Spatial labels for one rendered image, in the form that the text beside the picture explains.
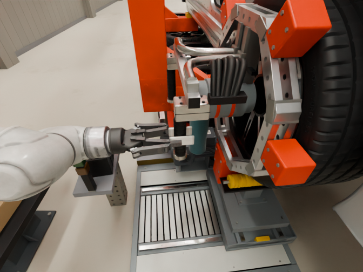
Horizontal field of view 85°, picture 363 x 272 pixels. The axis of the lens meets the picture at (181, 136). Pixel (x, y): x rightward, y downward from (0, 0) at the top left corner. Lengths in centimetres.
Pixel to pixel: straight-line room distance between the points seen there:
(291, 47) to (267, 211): 89
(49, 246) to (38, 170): 108
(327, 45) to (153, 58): 79
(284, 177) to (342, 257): 107
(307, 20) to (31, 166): 56
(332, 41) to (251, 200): 88
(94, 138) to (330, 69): 56
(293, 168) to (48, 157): 50
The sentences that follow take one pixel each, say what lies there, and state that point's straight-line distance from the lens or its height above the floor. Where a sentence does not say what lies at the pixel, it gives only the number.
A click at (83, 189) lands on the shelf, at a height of 45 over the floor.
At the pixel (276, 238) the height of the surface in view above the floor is 17.
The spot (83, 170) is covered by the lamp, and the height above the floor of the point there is 60.
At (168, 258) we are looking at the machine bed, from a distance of 119.
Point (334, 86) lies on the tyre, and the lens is 52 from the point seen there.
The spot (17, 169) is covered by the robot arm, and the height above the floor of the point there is 95.
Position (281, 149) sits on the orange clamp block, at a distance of 52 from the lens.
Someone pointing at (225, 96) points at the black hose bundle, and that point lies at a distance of 48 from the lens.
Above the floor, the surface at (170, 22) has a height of 63.
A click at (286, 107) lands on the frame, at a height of 97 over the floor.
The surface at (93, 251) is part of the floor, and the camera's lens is 137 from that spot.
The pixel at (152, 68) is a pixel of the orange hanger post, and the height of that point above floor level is 80.
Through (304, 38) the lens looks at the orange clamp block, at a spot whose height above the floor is 110.
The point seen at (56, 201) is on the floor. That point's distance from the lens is 164.
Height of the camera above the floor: 121
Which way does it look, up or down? 41 degrees down
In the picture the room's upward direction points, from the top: straight up
